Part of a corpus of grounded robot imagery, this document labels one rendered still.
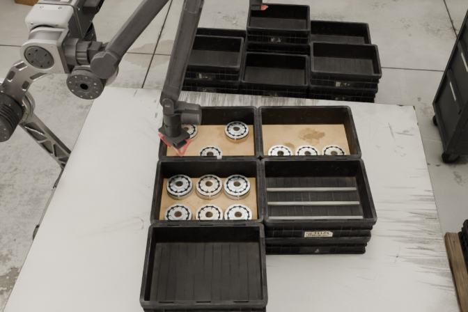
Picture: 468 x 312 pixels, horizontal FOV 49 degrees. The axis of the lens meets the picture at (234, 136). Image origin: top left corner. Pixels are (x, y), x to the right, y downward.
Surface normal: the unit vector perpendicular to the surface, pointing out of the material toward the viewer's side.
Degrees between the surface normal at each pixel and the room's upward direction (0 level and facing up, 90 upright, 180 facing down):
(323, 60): 0
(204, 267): 0
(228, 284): 0
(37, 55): 90
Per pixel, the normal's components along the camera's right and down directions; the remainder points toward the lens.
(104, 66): -0.10, 0.61
